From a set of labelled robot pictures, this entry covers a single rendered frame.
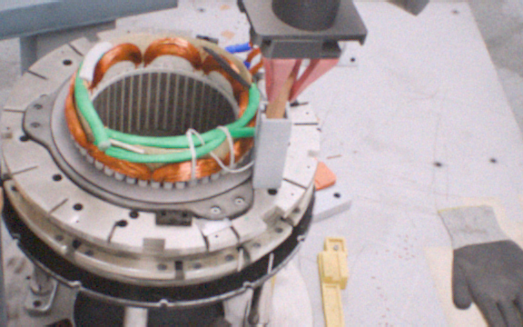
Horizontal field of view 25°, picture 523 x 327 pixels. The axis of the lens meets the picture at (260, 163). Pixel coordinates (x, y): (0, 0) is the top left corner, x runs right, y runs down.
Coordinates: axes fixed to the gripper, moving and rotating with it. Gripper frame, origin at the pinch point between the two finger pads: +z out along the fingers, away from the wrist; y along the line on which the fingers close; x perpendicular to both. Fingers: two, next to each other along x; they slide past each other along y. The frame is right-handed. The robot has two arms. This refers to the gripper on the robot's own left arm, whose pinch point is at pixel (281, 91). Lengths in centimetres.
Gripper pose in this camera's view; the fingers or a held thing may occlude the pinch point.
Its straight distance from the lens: 108.3
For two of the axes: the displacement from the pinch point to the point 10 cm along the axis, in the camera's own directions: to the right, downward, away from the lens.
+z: -2.0, 7.2, 6.7
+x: -2.6, -7.0, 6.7
